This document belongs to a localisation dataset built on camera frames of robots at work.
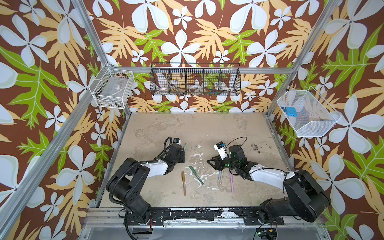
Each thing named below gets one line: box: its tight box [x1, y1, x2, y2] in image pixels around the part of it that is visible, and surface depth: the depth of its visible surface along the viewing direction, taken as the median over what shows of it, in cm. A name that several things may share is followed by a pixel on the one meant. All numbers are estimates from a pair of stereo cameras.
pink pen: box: [229, 171, 235, 194], surface depth 86 cm
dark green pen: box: [188, 165, 204, 185], surface depth 90 cm
